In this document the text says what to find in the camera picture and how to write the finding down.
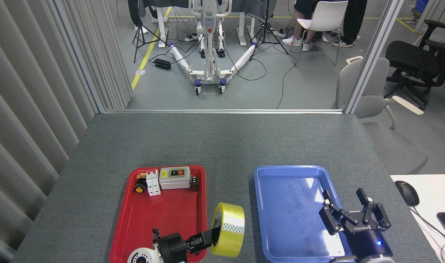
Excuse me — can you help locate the grey two-button switch box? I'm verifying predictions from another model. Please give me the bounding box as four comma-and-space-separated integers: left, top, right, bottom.
159, 167, 191, 190

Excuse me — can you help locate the white plastic chair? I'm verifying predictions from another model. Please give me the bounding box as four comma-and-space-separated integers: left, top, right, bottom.
295, 1, 349, 69

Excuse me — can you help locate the black mouse cable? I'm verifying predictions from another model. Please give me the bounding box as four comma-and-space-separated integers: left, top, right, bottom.
411, 205, 445, 246

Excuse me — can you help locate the black floor cable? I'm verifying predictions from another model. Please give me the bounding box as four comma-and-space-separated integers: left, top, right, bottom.
276, 47, 299, 110

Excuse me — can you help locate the blue bin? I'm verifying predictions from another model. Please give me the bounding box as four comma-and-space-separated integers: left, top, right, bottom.
414, 0, 431, 15

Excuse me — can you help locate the seated person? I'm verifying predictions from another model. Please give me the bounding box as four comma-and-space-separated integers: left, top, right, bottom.
282, 0, 327, 52

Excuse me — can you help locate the grey pleated curtain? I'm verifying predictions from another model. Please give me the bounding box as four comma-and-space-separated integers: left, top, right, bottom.
0, 0, 133, 263

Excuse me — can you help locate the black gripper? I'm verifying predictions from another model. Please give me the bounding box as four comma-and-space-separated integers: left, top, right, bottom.
319, 188, 394, 262
158, 226, 222, 263

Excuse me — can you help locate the white circuit breaker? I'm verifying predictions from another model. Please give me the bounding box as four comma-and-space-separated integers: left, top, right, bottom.
146, 169, 161, 196

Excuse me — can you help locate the yellow tape roll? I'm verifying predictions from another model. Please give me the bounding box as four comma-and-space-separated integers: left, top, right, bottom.
211, 202, 245, 258

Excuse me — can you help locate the black tripod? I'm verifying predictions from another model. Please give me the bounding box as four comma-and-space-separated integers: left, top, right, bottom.
249, 0, 289, 62
132, 0, 170, 64

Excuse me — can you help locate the silver table edge rail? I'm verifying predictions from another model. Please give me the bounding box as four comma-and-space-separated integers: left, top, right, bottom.
105, 109, 344, 114

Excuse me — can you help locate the white stand on wheels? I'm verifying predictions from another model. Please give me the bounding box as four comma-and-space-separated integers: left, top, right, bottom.
169, 0, 257, 96

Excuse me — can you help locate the person beside cloth-covered table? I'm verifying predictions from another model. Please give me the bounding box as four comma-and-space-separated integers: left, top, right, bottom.
127, 0, 161, 34

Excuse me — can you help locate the black office chair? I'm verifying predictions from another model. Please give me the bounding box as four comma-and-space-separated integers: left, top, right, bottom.
385, 19, 445, 110

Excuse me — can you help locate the standing person in black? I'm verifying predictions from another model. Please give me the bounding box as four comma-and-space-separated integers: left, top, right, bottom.
332, 0, 368, 47

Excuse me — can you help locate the black and orange push button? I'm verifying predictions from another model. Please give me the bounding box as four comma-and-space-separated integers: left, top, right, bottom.
134, 174, 147, 194

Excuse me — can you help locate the white desk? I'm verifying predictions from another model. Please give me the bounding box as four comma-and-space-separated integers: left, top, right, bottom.
390, 174, 445, 263

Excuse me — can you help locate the grey armchair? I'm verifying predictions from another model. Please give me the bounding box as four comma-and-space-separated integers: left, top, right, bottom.
331, 56, 429, 175

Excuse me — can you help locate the red plastic tray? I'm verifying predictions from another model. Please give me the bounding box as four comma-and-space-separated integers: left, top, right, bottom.
110, 165, 207, 263

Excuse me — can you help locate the silver post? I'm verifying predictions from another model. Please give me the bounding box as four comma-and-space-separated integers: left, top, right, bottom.
344, 0, 405, 114

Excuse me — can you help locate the black computer mouse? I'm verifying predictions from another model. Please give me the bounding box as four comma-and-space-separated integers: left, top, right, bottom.
395, 180, 420, 207

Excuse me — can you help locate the blue plastic tray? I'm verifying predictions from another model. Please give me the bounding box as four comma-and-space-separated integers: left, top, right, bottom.
253, 165, 358, 263

